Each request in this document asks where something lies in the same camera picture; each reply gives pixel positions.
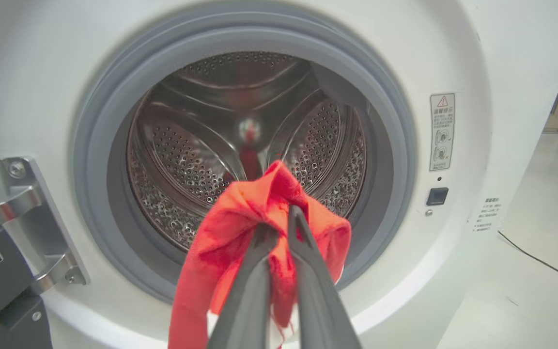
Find white front-load washing machine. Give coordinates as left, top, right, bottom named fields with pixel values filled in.
left=0, top=0, right=558, bottom=349

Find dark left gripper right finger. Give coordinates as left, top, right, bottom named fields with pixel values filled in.
left=286, top=205, right=363, bottom=349

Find red cloth garment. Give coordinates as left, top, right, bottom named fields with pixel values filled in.
left=168, top=160, right=352, bottom=349

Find grey rubber door gasket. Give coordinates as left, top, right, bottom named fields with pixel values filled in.
left=71, top=12, right=418, bottom=303

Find perforated steel washer drum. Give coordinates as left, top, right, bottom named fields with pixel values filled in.
left=126, top=51, right=368, bottom=253

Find grey warning sticker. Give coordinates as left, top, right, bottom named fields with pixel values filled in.
left=429, top=93, right=455, bottom=172

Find thin black floor cable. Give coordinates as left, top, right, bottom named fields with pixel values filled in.
left=497, top=230, right=558, bottom=290

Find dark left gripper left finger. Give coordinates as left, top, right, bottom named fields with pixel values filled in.
left=206, top=223, right=279, bottom=349

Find silver metal door hinge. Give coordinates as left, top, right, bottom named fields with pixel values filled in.
left=0, top=156, right=90, bottom=294

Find small printed text sticker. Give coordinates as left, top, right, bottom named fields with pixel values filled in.
left=473, top=196, right=502, bottom=233

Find black door latch socket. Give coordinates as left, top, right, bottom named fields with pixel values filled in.
left=427, top=187, right=449, bottom=206

